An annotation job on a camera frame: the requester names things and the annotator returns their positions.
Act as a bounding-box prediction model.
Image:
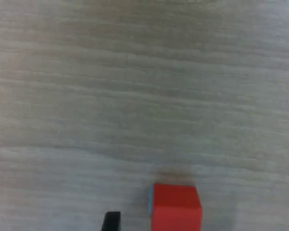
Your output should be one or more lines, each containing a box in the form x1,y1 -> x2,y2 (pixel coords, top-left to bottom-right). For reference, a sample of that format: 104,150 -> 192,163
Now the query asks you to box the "red cube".
150,182 -> 203,231

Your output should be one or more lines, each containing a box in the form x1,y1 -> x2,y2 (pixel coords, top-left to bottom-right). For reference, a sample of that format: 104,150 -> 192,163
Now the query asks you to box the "small blue tape mark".
148,186 -> 155,214

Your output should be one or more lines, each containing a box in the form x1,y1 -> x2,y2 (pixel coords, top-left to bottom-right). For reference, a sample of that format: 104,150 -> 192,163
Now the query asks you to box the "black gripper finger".
100,211 -> 121,231

